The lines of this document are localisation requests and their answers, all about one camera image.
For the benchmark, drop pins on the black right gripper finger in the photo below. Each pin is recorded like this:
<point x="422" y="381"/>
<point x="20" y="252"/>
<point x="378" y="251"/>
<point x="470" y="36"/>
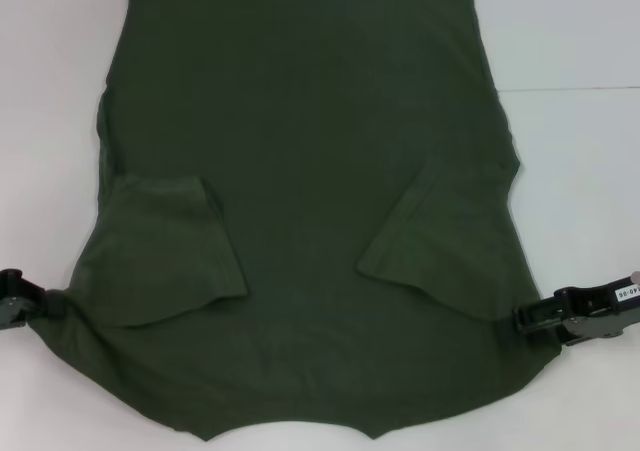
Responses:
<point x="540" y="313"/>

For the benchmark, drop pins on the dark green shirt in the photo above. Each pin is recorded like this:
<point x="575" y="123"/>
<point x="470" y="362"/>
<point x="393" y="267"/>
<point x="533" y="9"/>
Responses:
<point x="310" y="146"/>

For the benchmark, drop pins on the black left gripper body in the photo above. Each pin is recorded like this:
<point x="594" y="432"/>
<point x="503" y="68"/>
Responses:
<point x="9" y="283"/>

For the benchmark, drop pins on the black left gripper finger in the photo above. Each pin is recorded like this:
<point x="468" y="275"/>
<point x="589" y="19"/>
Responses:
<point x="47" y="303"/>

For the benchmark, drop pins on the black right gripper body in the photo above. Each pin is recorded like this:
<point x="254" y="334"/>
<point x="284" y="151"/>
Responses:
<point x="600" y="308"/>

